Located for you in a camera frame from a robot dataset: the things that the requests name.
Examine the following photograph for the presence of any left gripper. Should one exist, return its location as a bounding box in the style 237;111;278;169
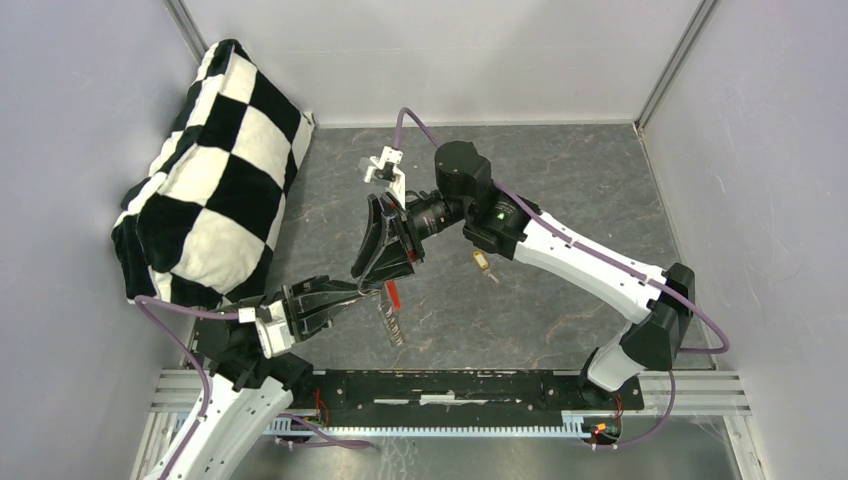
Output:
243;271;362;337

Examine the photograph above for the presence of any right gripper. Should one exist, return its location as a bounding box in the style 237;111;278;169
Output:
350;191;469;294

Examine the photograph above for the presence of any red key tag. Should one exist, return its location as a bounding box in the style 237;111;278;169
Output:
386;281;401;311

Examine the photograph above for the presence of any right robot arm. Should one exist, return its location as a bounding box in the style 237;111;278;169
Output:
351;141;694;408

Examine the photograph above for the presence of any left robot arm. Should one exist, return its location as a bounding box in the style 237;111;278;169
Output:
134;275;367;479

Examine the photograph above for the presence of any silver key on yellow tag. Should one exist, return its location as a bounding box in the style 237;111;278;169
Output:
483;269;500;284

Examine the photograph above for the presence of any left electronics board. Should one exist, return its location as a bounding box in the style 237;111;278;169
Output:
287;389;330;432

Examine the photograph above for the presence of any electronics board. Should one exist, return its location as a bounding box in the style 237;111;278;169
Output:
584;396;624;449
287;389;330;432

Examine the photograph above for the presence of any black white checkered pillow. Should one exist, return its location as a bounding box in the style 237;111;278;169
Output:
111;39;316;309

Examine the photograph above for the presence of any right electronics board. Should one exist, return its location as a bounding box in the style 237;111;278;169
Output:
584;396;624;449

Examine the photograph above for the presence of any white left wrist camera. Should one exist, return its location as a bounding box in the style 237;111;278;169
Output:
237;300;296;359

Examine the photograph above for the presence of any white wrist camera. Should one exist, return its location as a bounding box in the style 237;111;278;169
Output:
359;146;406;210
237;300;296;359

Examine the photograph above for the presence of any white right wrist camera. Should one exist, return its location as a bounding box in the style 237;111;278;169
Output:
359;146;406;210

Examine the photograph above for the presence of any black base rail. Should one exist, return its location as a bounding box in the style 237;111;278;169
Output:
290;370;645;429

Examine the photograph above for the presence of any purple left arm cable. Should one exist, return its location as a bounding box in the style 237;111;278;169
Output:
134;295;243;480

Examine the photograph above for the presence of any white toothed cable duct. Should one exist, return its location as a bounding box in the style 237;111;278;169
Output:
248;411;588;439

